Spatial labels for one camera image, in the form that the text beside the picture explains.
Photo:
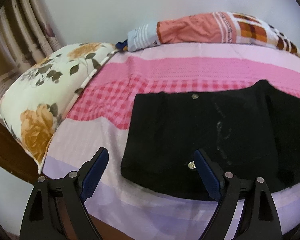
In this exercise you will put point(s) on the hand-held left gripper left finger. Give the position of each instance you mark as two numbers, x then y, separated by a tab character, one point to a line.
95	177

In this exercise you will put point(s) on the brown wooden bed frame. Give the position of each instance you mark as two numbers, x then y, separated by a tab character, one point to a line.
7	150

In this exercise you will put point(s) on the pink checked bed sheet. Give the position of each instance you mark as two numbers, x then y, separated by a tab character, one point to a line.
165	67

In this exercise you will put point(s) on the rolled orange plaid quilt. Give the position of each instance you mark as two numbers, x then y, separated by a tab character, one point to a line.
190	30

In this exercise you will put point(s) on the floral pillow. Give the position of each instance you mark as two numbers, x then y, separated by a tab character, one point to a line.
52	92

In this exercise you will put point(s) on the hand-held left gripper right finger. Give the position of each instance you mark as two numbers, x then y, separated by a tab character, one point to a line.
207	175

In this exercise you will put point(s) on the dark blue cloth item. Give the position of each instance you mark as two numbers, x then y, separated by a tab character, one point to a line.
121	46

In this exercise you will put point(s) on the striped floral curtain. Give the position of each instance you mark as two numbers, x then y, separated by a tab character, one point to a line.
20	42

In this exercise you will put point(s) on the black pants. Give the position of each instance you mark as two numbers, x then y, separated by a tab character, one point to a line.
177	130

